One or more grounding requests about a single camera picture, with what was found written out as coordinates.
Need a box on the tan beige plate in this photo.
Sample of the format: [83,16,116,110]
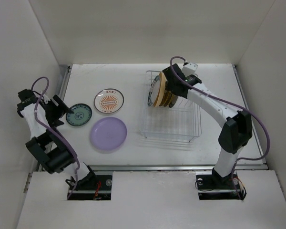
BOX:
[154,73,166,107]

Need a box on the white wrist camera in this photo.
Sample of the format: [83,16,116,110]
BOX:
[182,62,198,77]
[40,91,51,104]

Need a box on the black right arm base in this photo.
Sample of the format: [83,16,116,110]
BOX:
[194,173,247,200]

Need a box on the orange sunburst white plate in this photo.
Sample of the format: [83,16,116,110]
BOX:
[93,88,124,114]

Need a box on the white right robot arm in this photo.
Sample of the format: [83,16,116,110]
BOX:
[163,64,252,188]

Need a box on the blue patterned white plate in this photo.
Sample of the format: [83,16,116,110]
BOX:
[148,76,160,106]

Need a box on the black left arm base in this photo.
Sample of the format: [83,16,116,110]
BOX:
[65,172,112,201]

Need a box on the lavender purple plate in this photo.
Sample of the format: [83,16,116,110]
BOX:
[90,117,127,151]

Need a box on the yellow brown plate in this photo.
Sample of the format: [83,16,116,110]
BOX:
[162,81,171,107]
[168,94,178,108]

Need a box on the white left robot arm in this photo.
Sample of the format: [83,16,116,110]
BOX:
[17,89,100,190]

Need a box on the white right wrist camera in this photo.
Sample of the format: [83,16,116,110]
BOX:
[182,62,198,77]

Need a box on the clear wire dish rack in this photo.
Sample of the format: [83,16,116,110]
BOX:
[140,70,202,143]

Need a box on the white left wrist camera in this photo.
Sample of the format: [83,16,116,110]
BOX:
[40,91,51,104]

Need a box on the small dark teal plate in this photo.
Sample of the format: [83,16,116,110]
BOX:
[66,103,92,127]

